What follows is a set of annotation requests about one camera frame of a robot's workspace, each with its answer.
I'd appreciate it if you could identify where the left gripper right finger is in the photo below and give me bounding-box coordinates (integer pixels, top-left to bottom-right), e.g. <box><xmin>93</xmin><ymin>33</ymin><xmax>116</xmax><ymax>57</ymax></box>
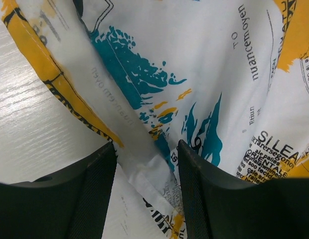
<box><xmin>177</xmin><ymin>140</ymin><xmax>309</xmax><ymax>239</ymax></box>

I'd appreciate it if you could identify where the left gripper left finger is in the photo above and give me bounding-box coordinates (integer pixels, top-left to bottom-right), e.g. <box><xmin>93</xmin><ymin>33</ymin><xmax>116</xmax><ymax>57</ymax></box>
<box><xmin>0</xmin><ymin>143</ymin><xmax>117</xmax><ymax>239</ymax></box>

